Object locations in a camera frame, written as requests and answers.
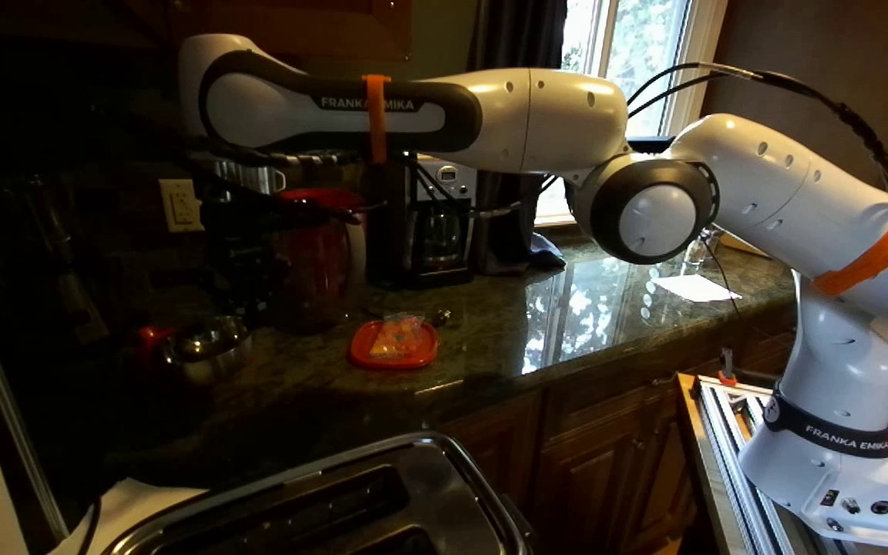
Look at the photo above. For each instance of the wooden upper cabinet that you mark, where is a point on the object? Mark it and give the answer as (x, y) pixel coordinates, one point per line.
(290, 18)

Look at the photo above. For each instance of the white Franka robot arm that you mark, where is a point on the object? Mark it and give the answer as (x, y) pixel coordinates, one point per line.
(525, 117)

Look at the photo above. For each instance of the white framed window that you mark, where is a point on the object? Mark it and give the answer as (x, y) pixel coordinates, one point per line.
(650, 30)

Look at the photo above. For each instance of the white wall outlet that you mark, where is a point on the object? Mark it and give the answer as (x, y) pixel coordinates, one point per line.
(179, 209)

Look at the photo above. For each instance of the orange plate with food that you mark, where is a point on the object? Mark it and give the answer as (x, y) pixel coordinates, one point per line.
(397, 343)

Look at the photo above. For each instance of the silver black coffee maker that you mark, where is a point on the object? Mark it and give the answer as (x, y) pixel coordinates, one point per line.
(433, 232)

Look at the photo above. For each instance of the chrome black toaster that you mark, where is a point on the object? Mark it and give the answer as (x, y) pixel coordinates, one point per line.
(341, 504)

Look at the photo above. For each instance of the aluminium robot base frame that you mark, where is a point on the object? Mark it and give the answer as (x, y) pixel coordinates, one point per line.
(723, 462)

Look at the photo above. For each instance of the wooden base cabinet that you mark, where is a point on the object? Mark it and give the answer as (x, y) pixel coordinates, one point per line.
(599, 462)

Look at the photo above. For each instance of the white paper sheet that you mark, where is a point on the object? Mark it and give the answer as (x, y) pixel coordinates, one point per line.
(132, 510)

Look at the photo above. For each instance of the red plastic pitcher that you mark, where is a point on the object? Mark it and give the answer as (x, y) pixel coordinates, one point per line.
(315, 266)

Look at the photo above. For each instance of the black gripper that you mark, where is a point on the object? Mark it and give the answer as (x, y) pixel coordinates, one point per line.
(238, 232)

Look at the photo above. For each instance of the silver metal bowl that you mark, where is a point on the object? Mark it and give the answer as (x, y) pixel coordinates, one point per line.
(209, 343)

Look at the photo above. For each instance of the dark curtain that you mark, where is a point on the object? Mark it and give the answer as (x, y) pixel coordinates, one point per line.
(516, 30)

